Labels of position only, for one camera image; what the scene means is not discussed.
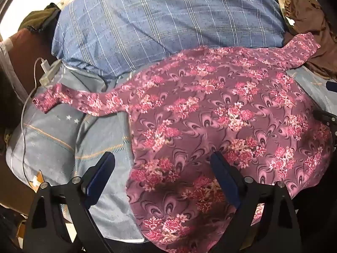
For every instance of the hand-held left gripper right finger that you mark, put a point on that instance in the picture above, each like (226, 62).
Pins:
(223, 174)

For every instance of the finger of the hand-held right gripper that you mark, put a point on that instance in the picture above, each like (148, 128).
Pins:
(332, 86)
(327, 121)

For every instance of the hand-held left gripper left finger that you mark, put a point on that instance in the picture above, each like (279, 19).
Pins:
(98, 179)

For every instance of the pink floral garment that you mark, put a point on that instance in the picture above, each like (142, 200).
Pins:
(210, 105)

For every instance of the brown floral cloth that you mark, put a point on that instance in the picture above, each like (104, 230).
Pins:
(308, 8)

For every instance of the cardboard box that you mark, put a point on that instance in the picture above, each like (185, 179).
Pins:
(15, 197)

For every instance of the white charger block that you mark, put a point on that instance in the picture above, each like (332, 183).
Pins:
(50, 72)

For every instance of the reddish brown cushion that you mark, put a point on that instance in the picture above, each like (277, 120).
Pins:
(29, 50)

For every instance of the blue striped pillow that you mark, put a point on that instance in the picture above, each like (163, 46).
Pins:
(158, 31)

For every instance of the olive green cloth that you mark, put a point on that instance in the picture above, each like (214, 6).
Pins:
(39, 15)

